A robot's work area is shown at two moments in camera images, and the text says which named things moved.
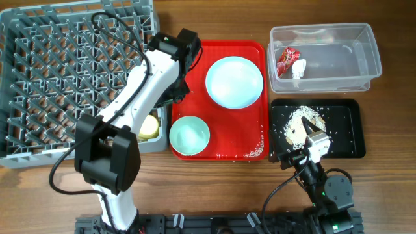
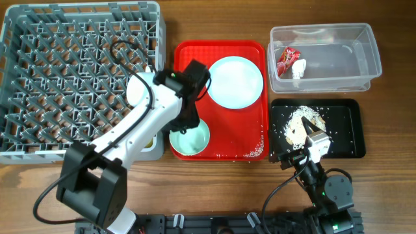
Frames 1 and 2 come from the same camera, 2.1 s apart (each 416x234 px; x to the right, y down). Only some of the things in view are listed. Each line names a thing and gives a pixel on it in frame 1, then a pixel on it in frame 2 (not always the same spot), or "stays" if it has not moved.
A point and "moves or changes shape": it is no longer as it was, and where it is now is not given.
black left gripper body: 176,91 -> 188,119
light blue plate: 234,82 stays
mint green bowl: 189,135 stays
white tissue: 298,67 stays
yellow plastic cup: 149,129 moves or changes shape
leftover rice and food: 296,133 stays
